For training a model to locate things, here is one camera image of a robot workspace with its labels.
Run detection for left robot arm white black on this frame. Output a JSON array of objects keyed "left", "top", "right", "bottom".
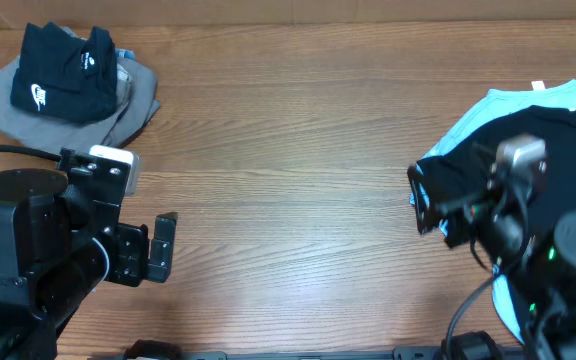
[{"left": 0, "top": 145, "right": 178, "bottom": 359}]

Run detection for black t-shirt in pile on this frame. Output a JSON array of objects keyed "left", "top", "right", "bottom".
[{"left": 415, "top": 95, "right": 576, "bottom": 351}]

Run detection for folded grey trousers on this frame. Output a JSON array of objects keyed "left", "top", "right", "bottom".
[{"left": 0, "top": 49, "right": 160, "bottom": 154}]

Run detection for black t-shirt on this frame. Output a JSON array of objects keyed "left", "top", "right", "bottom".
[
  {"left": 10, "top": 22, "right": 117, "bottom": 124},
  {"left": 415, "top": 95, "right": 576, "bottom": 351}
]

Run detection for light blue t-shirt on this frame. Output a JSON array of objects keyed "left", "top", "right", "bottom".
[{"left": 408, "top": 78, "right": 576, "bottom": 346}]

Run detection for folded blue white cloth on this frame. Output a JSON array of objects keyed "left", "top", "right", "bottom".
[{"left": 115, "top": 48, "right": 136, "bottom": 60}]

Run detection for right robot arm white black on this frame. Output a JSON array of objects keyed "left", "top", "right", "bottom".
[{"left": 407, "top": 162, "right": 576, "bottom": 359}]

